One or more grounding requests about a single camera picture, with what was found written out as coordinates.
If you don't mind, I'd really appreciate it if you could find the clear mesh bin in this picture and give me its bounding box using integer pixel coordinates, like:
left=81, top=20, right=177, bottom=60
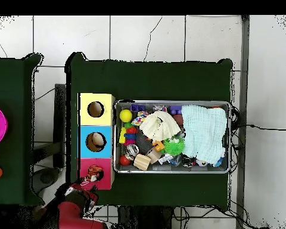
left=113, top=100, right=232, bottom=174

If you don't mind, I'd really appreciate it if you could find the cream cloth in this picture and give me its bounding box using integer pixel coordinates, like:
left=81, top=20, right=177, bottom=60
left=139, top=110, right=182, bottom=142

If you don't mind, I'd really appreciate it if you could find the rainbow spiky caterpillar toy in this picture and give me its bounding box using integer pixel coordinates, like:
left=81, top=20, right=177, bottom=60
left=123, top=122, right=138, bottom=147

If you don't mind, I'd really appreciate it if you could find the yellow foam block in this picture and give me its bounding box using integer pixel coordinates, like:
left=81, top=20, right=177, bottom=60
left=119, top=126, right=127, bottom=144

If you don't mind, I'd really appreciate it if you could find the purple building block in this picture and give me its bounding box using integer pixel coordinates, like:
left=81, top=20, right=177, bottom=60
left=169, top=105, right=182, bottom=116

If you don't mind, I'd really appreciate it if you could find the dark green table cloth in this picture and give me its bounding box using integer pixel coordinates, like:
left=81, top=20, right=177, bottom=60
left=0, top=53, right=45, bottom=207
left=65, top=52, right=234, bottom=211

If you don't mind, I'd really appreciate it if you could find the striped wooden block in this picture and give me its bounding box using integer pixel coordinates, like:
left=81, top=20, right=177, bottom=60
left=133, top=153, right=151, bottom=171

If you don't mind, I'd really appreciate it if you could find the orange building block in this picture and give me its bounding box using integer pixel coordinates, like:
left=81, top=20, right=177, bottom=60
left=153, top=140, right=165, bottom=151

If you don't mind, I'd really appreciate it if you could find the yellow ball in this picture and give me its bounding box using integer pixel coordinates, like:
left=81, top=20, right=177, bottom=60
left=119, top=109, right=133, bottom=123

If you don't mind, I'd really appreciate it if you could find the silver metal cup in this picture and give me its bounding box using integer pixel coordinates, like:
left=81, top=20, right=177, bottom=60
left=124, top=143, right=139, bottom=161

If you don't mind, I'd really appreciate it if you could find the black power cable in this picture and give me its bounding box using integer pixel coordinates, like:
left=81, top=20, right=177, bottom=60
left=231, top=123, right=286, bottom=131

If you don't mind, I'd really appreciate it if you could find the orange striped tiger plush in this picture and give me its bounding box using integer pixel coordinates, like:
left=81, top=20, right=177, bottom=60
left=80, top=164, right=105, bottom=187

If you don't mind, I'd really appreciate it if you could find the grey plastic toy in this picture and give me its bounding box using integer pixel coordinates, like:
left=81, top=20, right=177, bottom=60
left=158, top=153, right=174, bottom=166

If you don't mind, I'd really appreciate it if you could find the polka dot cloth toy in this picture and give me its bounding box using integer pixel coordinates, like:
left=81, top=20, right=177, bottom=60
left=130, top=111, right=150, bottom=126

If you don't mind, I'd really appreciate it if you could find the red ball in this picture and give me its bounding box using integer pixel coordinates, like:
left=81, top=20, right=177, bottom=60
left=119, top=154, right=131, bottom=166

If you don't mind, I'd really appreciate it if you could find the green spiky puffer toy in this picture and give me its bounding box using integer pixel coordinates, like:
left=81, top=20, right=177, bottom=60
left=162, top=135, right=185, bottom=157

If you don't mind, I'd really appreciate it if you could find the mint green cloth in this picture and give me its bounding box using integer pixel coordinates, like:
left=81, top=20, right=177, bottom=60
left=181, top=104, right=228, bottom=167

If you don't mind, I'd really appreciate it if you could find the brown cardboard piece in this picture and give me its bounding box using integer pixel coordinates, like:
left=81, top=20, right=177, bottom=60
left=146, top=147, right=162, bottom=165

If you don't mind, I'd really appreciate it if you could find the brown toy football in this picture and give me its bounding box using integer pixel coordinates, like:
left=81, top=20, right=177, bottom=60
left=172, top=114, right=184, bottom=126

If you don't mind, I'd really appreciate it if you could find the wooden box with three holes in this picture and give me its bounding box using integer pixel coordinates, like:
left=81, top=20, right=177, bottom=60
left=77, top=92, right=116, bottom=191

